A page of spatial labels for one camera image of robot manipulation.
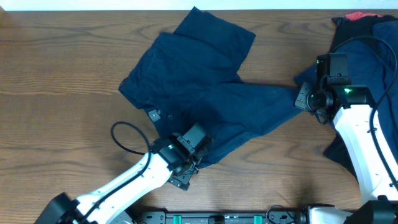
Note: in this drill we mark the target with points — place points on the blue garment at right edge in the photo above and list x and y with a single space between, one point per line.
387 31

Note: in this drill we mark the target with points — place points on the dark blue shorts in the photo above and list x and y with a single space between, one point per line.
190 76

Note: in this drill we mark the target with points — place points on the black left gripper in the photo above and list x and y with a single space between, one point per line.
183 180

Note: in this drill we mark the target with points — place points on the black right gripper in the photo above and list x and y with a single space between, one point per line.
301 100

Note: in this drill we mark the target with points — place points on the black garment in pile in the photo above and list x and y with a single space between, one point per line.
347 28

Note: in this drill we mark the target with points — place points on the red garment in pile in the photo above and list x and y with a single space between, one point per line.
359 15

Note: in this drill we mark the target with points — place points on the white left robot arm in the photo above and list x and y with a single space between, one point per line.
106 203

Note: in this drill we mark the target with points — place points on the dark blue garment in pile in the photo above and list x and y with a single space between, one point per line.
374 69

